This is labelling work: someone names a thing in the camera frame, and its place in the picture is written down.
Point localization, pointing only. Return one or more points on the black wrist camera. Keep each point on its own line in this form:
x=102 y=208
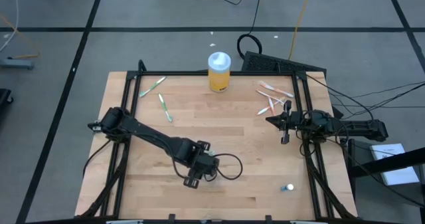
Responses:
x=192 y=156
x=302 y=121

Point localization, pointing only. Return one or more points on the black aluminium table frame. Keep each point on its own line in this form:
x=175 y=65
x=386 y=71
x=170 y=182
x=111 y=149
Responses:
x=172 y=73

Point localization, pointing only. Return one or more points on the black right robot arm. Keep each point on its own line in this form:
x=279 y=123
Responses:
x=362 y=127

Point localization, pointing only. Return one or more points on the green white toothbrush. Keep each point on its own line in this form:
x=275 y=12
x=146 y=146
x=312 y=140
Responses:
x=152 y=87
x=165 y=107
x=211 y=152

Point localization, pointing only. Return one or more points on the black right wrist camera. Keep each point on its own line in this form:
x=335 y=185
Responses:
x=302 y=121

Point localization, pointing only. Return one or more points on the black edge clamp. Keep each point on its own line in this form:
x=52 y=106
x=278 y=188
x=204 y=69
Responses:
x=171 y=216
x=268 y=218

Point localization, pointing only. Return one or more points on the white booklet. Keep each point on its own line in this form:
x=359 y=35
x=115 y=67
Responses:
x=403 y=177

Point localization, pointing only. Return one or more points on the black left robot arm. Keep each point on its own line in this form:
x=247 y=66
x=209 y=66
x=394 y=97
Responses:
x=146 y=133

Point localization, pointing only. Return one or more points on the yellow disinfecting wipes canister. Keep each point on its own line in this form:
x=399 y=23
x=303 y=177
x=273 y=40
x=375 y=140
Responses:
x=219 y=81

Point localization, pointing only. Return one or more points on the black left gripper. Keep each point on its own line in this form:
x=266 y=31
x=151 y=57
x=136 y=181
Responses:
x=195 y=175

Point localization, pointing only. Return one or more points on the black stand beam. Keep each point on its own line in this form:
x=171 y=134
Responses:
x=382 y=164

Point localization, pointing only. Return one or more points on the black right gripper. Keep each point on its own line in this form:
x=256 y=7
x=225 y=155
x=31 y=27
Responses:
x=286 y=136

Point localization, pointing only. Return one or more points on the grey metal floor foot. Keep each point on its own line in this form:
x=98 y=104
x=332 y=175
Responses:
x=16 y=64

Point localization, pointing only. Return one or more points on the silver aluminium extrusion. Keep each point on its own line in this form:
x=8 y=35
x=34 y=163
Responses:
x=124 y=222
x=308 y=222

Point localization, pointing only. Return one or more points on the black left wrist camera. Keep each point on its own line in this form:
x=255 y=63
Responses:
x=192 y=156

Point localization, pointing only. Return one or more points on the black corner bracket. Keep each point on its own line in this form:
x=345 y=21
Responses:
x=142 y=67

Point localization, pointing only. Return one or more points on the teal bottle white cap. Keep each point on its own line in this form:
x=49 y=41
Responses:
x=287 y=187

